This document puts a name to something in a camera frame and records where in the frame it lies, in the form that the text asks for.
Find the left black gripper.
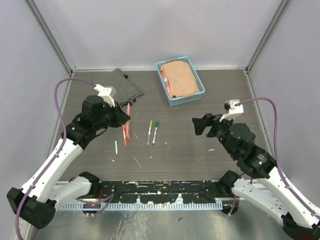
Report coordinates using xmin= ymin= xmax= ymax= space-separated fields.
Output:
xmin=94 ymin=100 xmax=130 ymax=131

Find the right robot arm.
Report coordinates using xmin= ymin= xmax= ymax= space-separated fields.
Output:
xmin=111 ymin=109 xmax=320 ymax=240

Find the white marker green end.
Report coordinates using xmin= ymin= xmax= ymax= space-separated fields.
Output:
xmin=152 ymin=126 xmax=158 ymax=146

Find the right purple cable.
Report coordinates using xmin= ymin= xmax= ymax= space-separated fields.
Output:
xmin=237 ymin=97 xmax=320 ymax=218

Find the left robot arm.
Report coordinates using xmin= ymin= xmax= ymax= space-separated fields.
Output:
xmin=6 ymin=95 xmax=130 ymax=230

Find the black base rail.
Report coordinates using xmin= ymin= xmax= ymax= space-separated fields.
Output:
xmin=100 ymin=180 xmax=234 ymax=204

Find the salmon orange pen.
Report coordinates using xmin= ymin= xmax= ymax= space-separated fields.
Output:
xmin=125 ymin=103 xmax=131 ymax=137

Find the peach folded towel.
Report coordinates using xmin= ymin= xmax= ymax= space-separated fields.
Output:
xmin=160 ymin=60 xmax=200 ymax=99

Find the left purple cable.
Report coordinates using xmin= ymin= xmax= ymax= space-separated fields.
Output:
xmin=14 ymin=77 xmax=116 ymax=240

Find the white pen blue end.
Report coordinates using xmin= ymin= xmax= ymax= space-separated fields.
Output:
xmin=114 ymin=140 xmax=118 ymax=156

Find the white pen lime end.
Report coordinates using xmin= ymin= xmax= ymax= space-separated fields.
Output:
xmin=146 ymin=127 xmax=152 ymax=146

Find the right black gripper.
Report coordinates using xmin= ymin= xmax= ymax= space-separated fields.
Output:
xmin=191 ymin=110 xmax=238 ymax=157

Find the black white striped cloth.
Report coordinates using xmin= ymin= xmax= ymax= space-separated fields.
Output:
xmin=92 ymin=68 xmax=144 ymax=108

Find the grey slotted cable duct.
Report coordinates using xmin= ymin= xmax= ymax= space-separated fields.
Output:
xmin=60 ymin=199 xmax=223 ymax=212

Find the purple cable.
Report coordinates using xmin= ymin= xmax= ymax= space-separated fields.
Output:
xmin=237 ymin=97 xmax=320 ymax=218
xmin=14 ymin=77 xmax=116 ymax=240

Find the orange highlighter pen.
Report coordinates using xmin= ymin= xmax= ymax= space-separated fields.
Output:
xmin=122 ymin=125 xmax=127 ymax=147

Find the light blue plastic basket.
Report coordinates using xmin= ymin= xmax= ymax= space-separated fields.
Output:
xmin=155 ymin=56 xmax=205 ymax=107

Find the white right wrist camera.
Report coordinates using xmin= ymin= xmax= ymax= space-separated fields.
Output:
xmin=219 ymin=99 xmax=244 ymax=122

